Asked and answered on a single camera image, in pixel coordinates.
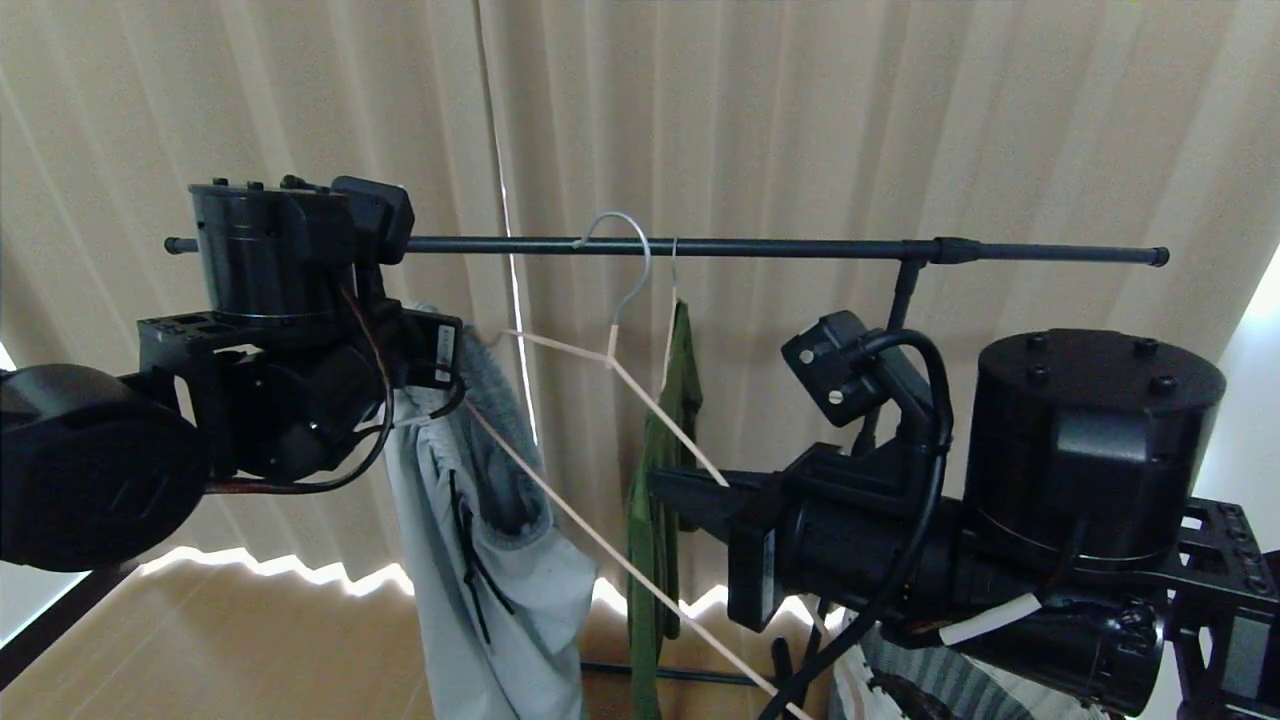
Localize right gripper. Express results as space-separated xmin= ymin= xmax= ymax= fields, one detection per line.
xmin=728 ymin=445 xmax=1168 ymax=717

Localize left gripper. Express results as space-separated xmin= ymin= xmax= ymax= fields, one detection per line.
xmin=225 ymin=308 xmax=467 ymax=483

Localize green long-sleeved shirt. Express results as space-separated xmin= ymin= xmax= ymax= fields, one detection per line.
xmin=625 ymin=298 xmax=705 ymax=720

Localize pink clothes hanger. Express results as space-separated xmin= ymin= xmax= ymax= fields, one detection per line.
xmin=462 ymin=210 xmax=861 ymax=720
xmin=658 ymin=238 xmax=685 ymax=393

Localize pale grey shorts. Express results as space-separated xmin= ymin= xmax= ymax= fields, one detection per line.
xmin=383 ymin=300 xmax=601 ymax=720

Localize white laundry basket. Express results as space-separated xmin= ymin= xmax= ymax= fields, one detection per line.
xmin=828 ymin=608 xmax=1113 ymax=720

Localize black clothes rack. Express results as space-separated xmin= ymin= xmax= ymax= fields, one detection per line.
xmin=165 ymin=235 xmax=1171 ymax=691

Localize beige curtain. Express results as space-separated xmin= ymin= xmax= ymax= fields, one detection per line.
xmin=0 ymin=0 xmax=1280 ymax=641

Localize black cable with white tag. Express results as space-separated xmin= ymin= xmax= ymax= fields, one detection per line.
xmin=428 ymin=368 xmax=468 ymax=421

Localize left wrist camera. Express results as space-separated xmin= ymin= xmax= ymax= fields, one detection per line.
xmin=330 ymin=175 xmax=417 ymax=311

